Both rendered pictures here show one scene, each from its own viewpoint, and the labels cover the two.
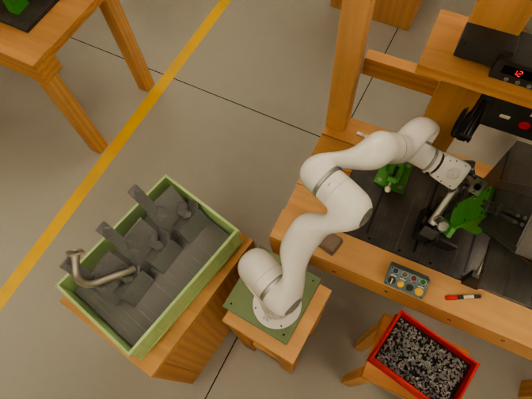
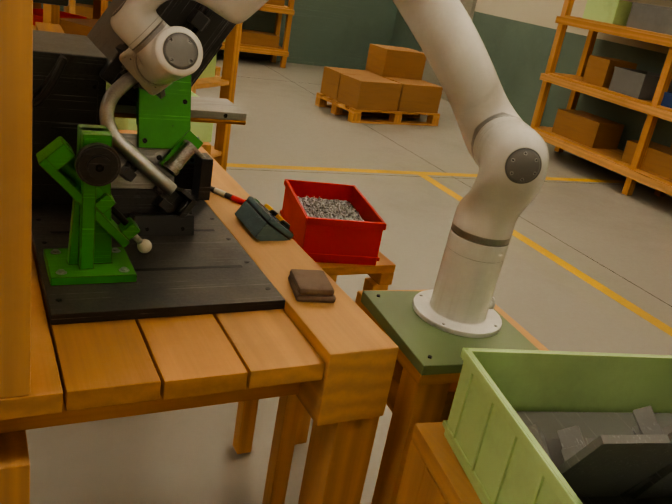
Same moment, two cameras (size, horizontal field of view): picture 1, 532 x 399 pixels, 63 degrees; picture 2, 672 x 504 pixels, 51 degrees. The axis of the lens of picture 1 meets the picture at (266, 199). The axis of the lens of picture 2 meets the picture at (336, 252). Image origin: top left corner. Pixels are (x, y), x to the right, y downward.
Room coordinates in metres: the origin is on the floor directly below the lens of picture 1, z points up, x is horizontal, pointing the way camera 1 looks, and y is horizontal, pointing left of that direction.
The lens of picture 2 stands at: (1.66, 0.42, 1.50)
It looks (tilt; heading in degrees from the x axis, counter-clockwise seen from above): 22 degrees down; 209
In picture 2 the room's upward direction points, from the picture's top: 10 degrees clockwise
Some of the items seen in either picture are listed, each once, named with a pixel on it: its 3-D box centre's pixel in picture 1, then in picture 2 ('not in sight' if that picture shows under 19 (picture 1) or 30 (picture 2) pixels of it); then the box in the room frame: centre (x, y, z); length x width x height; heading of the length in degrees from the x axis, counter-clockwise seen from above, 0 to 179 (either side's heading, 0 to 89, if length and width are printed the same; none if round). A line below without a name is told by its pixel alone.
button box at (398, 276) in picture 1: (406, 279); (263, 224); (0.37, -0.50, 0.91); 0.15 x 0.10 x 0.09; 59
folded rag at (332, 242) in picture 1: (328, 241); (312, 284); (0.56, -0.23, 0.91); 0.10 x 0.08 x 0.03; 46
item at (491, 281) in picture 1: (514, 245); (160, 106); (0.40, -0.83, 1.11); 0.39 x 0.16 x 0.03; 149
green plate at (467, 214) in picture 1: (478, 213); (161, 97); (0.51, -0.72, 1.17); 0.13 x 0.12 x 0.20; 59
